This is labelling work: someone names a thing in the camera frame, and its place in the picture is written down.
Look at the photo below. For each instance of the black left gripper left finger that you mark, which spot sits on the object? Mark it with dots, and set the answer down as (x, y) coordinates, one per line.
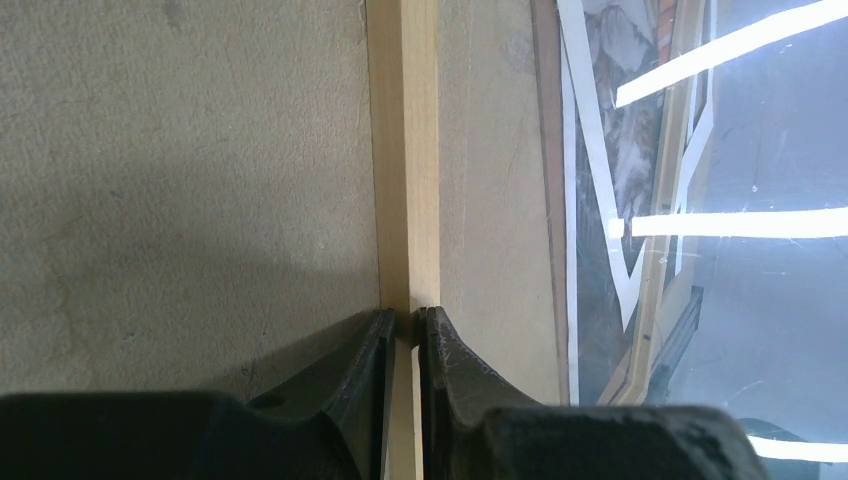
(329, 421)

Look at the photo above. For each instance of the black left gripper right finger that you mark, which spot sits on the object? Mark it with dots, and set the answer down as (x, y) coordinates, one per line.
(476, 425)

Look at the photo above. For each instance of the transparent acrylic sheet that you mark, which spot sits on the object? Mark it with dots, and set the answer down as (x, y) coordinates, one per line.
(767, 220)

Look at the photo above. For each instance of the white photo mat board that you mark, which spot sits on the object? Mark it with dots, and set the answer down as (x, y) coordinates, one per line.
(628, 145)

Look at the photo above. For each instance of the printed photo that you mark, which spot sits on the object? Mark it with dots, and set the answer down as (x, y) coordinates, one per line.
(609, 364)

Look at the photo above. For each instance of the wooden picture frame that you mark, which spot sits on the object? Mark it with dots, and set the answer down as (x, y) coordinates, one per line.
(402, 43)

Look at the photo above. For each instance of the brown frame backing board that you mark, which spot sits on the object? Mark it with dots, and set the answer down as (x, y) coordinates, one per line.
(548, 62)

